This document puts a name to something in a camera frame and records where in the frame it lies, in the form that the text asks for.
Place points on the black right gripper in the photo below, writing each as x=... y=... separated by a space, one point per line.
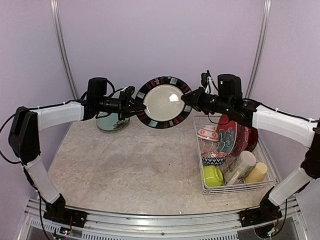
x=196 y=101

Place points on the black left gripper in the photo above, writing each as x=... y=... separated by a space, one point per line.
x=125 y=106

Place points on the black rimmed striped plate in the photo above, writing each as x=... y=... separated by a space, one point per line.
x=162 y=97

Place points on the light blue floral plate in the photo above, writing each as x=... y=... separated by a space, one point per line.
x=109 y=122

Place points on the red teal patterned plate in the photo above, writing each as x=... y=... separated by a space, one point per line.
x=227 y=134

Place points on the pink polka dot plate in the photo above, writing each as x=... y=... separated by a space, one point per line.
x=241 y=142

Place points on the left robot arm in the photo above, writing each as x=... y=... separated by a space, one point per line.
x=27 y=123

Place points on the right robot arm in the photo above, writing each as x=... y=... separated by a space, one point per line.
x=253 y=114

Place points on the white red patterned bowl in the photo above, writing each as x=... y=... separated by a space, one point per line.
x=208 y=132

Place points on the blue white zigzag bowl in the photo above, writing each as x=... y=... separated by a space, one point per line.
x=213 y=158

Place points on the dark red floral plate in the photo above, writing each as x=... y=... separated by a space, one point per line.
x=253 y=138

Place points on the lime green bowl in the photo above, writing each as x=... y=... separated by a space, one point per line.
x=212 y=176

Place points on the white printed mug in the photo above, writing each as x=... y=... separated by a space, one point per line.
x=239 y=168

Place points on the yellow cup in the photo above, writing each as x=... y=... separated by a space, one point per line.
x=257 y=174

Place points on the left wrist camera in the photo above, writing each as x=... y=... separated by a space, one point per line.
x=128 y=90

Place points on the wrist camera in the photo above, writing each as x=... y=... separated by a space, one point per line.
x=128 y=90
x=207 y=82

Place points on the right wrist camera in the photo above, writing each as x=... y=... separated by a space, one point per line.
x=207 y=82

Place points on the white wire dish rack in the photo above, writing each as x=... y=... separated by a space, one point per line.
x=230 y=158

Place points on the right aluminium corner post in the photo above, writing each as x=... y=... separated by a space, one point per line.
x=260 y=47

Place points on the aluminium corner post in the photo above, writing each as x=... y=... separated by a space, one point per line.
x=57 y=24
x=260 y=47

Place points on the aluminium front rail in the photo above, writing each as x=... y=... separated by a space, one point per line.
x=101 y=225

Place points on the left aluminium corner post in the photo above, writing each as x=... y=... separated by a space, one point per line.
x=57 y=24

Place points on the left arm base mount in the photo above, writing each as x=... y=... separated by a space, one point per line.
x=67 y=216

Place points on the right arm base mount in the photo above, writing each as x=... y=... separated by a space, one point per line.
x=255 y=216

